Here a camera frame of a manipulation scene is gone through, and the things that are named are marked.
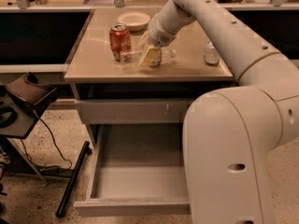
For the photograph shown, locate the open grey middle drawer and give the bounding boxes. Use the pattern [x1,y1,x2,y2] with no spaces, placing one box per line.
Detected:
[74,123,190,217]

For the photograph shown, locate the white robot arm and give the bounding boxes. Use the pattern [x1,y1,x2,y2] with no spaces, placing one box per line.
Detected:
[146,0,298,224]

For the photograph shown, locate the closed grey top drawer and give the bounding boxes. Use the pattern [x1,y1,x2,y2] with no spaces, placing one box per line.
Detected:
[75,99,192,124]

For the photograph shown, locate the dark side stand tray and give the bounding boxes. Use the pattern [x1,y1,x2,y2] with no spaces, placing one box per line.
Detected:
[0,72,58,138]

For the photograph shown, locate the white paper bowl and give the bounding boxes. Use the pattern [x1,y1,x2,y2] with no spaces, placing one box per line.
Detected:
[118,11,150,32]

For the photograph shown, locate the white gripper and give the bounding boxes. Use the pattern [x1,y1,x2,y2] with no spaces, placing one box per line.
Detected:
[138,15,176,67]

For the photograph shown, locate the grey drawer cabinet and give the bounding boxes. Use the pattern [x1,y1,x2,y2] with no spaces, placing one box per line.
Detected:
[64,7,233,144]

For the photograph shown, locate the orange soda can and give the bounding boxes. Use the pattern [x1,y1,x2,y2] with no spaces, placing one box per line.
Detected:
[109,23,131,62]

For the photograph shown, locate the black stand leg bar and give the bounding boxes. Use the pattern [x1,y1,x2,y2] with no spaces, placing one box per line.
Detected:
[55,141,92,218]

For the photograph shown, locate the clear plastic water bottle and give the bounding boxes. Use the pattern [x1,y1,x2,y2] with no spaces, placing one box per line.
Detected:
[120,48,177,67]

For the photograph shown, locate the small clear plastic bottle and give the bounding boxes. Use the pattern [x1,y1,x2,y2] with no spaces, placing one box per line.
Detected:
[204,41,221,65]

